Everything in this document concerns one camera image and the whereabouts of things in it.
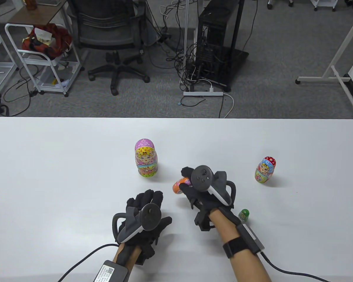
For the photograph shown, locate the person's right hand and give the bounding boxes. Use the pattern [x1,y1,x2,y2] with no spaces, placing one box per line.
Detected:
[179,167,233,232]

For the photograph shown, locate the person's left hand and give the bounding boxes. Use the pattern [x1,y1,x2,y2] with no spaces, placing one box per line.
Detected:
[126,189,172,265]

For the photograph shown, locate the orange Russian doll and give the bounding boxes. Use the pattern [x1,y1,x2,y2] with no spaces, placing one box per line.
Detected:
[173,177,192,195]

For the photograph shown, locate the large purple-scarf Russian doll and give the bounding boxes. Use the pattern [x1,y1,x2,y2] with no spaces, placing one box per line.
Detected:
[135,139,159,178]

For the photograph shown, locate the red-blue scarf Russian doll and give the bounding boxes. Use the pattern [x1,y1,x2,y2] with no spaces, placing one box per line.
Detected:
[255,156,276,184]

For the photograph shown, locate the person's left forearm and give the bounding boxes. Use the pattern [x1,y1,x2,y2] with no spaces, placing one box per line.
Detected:
[112,242,144,282]

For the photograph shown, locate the person's right forearm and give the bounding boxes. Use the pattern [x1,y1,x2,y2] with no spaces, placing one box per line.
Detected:
[209,206,272,282]

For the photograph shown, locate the black grey tracking controller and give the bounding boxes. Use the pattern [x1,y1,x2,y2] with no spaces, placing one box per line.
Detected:
[191,165,236,209]
[112,204,162,244]

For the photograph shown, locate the white power strip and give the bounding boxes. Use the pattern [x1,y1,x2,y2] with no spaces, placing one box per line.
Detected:
[183,91,224,97]

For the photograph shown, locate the black stand base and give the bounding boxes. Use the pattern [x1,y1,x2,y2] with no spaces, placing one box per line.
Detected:
[224,48,250,92]

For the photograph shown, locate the black computer tower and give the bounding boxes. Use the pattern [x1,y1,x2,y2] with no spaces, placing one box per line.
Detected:
[196,0,245,92]

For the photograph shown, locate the black office chair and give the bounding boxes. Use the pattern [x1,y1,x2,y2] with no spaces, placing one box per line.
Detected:
[68,0,151,96]

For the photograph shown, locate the white pole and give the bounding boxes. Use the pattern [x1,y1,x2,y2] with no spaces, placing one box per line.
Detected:
[180,0,192,86]

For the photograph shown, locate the white metal cart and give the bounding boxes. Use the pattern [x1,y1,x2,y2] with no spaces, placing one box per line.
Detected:
[5,23,85,97]

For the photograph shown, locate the red patterned bag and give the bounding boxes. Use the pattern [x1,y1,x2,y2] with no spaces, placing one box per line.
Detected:
[21,23,73,59]

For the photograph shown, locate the white crumpled paper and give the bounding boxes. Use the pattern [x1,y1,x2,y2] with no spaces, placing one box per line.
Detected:
[34,27,54,42]

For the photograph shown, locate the white whiteboard stand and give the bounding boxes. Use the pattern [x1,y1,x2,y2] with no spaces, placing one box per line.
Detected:
[295,4,353,122]

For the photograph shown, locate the wooden side table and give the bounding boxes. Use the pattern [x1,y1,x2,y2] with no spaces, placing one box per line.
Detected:
[7,0,69,26]

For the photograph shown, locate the black chair caster base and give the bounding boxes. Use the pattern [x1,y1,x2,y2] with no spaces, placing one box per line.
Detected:
[267,0,294,10]

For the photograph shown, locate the white cart casters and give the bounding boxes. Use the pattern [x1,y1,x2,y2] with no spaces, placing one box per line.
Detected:
[310,0,339,11]

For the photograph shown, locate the black wrist strap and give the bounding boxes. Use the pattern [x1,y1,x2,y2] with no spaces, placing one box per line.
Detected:
[223,236,253,259]

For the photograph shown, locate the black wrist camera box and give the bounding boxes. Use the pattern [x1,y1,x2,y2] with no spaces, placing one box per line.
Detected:
[93,260,129,282]
[237,223,266,254]

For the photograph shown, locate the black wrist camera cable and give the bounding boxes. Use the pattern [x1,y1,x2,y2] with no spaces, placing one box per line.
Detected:
[259,251,333,282]
[57,244,119,282]

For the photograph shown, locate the thin black floor cable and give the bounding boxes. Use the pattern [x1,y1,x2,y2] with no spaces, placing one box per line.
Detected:
[179,96,207,107]

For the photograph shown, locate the white cable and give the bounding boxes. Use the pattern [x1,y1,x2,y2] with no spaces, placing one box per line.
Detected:
[219,93,235,119]

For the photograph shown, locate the black cable tangle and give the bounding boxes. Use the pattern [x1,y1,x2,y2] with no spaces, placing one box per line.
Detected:
[147,0,206,92]

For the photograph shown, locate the black floor cable loop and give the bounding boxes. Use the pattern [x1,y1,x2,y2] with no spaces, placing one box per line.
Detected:
[3,63,39,117]

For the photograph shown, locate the white wire rack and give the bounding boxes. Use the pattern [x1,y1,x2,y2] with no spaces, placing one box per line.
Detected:
[0,13,19,96]

